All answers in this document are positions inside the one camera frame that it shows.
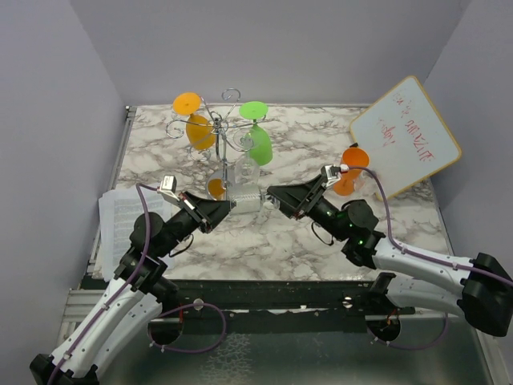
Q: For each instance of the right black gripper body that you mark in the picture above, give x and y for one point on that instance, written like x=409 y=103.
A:
x=312 y=201

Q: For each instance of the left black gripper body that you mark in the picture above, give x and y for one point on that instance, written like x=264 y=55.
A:
x=192 y=213

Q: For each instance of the short clear glass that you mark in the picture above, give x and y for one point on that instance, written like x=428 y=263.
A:
x=245 y=198

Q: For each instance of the orange plastic wine glass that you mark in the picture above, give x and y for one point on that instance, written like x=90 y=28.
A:
x=353 y=156

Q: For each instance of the small clear wine glass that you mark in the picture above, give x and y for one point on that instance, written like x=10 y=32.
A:
x=365 y=184

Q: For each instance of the tall clear wine glass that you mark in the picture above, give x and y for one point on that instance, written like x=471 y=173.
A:
x=247 y=170

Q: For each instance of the green plastic wine glass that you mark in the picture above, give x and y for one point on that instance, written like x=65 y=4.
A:
x=261 y=149

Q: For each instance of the yellow-orange plastic wine glass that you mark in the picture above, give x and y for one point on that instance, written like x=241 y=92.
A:
x=198 y=128

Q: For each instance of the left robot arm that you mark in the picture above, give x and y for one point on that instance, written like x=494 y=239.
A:
x=134 y=296

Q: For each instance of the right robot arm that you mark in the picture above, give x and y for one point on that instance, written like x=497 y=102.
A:
x=477 y=289

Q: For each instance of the chrome wine glass rack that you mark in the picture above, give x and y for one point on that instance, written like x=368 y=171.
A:
x=227 y=128

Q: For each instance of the printed paper sheets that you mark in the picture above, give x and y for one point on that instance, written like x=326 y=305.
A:
x=118 y=210

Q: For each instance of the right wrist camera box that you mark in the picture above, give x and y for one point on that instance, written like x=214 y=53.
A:
x=331 y=174

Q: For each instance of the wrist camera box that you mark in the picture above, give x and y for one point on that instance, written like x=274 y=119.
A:
x=167 y=189
x=331 y=174

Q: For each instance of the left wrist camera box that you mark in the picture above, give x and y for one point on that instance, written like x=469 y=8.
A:
x=167 y=189

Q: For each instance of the black front mounting rail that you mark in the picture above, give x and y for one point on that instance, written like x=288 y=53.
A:
x=278 y=307

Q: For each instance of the whiteboard with yellow frame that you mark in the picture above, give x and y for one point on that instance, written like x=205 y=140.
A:
x=405 y=137

